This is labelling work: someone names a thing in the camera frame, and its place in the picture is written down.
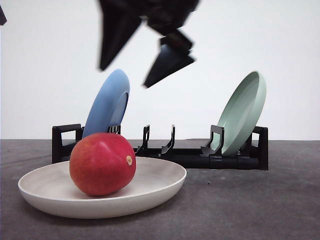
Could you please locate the dark object at left edge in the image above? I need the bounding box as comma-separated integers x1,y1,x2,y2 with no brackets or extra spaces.
0,5,7,26

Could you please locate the white plate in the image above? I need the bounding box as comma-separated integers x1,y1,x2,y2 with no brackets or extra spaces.
18,158,187,219

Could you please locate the green plate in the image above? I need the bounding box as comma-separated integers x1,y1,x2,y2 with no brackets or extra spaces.
211,71,267,156

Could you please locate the blue plate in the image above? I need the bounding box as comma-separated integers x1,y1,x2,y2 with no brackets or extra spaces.
83,69,130,138

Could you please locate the black dish rack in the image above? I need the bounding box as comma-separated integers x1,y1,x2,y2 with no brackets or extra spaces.
52,123,269,171

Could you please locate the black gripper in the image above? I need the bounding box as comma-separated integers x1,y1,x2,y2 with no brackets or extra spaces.
98,0,200,88

